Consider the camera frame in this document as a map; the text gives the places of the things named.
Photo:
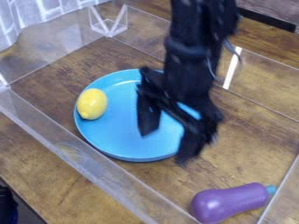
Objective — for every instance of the clear acrylic enclosure wall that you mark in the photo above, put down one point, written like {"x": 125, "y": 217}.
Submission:
{"x": 77, "y": 186}

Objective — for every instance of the purple toy eggplant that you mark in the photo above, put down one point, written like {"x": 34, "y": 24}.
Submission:
{"x": 217, "y": 204}

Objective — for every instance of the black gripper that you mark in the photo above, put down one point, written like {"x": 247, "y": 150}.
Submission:
{"x": 179, "y": 91}

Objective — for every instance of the yellow toy lemon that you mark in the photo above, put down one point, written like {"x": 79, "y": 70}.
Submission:
{"x": 93, "y": 104}

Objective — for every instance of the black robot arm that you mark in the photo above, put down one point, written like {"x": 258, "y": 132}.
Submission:
{"x": 205, "y": 22}

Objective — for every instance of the white patterned curtain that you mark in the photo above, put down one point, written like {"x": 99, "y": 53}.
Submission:
{"x": 22, "y": 13}

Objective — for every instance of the blue round tray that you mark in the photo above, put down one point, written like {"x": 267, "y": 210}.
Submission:
{"x": 114, "y": 133}

